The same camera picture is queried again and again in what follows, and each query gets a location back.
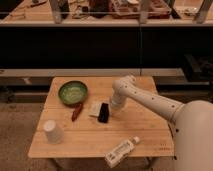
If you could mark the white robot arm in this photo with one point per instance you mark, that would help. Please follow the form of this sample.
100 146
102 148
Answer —
193 121

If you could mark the background workbench shelf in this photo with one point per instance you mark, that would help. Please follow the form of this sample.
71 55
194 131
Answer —
106 13

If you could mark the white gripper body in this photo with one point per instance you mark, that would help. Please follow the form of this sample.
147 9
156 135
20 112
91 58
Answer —
117 101

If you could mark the white tube with cap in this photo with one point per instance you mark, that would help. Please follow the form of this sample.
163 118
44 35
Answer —
121 151

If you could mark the green bowl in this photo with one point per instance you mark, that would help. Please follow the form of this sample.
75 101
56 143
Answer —
73 92

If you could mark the wooden folding table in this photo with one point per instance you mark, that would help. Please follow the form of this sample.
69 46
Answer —
87 138

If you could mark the white upside-down cup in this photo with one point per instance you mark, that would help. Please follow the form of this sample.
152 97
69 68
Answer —
53 132

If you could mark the red chili pepper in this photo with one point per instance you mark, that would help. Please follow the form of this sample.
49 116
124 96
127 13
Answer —
77 111

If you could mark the white rectangular soap bar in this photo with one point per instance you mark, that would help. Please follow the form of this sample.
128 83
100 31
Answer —
95 109

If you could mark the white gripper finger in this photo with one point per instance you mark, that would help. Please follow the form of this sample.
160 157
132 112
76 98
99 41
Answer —
111 111

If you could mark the black eraser block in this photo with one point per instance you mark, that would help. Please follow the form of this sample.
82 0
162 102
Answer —
104 113

